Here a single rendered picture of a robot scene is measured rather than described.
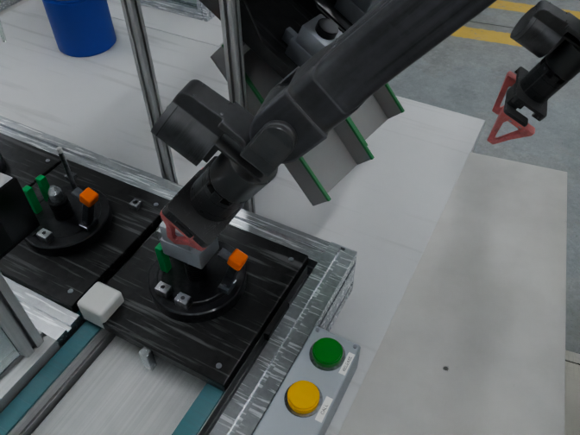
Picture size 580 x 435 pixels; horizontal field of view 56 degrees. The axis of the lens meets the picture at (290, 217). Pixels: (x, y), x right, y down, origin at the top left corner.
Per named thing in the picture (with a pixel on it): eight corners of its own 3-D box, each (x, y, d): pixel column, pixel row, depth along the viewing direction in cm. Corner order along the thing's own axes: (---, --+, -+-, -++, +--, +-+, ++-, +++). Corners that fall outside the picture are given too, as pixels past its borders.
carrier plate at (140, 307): (308, 263, 85) (308, 254, 83) (224, 393, 70) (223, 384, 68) (182, 211, 92) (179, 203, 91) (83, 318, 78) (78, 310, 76)
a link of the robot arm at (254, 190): (268, 191, 54) (291, 153, 57) (212, 148, 52) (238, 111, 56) (238, 216, 59) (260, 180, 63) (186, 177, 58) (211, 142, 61)
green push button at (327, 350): (346, 352, 74) (347, 344, 72) (334, 376, 71) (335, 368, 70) (319, 340, 75) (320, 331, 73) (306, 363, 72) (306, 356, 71)
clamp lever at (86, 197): (97, 220, 85) (99, 193, 79) (88, 229, 84) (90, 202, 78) (78, 207, 85) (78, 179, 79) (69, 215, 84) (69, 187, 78)
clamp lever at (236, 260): (236, 281, 76) (249, 255, 70) (229, 292, 75) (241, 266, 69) (215, 267, 77) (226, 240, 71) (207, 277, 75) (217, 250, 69)
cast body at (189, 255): (220, 248, 75) (213, 211, 70) (202, 270, 72) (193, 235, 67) (170, 228, 77) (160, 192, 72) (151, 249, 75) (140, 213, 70)
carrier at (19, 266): (174, 209, 93) (161, 152, 84) (75, 315, 78) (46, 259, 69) (68, 167, 101) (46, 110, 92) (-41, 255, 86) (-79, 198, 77)
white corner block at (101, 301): (129, 307, 79) (122, 291, 76) (107, 331, 76) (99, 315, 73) (104, 295, 81) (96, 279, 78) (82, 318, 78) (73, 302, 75)
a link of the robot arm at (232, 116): (302, 142, 49) (317, 104, 56) (198, 59, 46) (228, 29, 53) (230, 219, 56) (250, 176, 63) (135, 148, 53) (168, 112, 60)
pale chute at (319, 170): (356, 164, 95) (375, 157, 91) (312, 206, 88) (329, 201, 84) (265, 23, 89) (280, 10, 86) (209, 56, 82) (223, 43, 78)
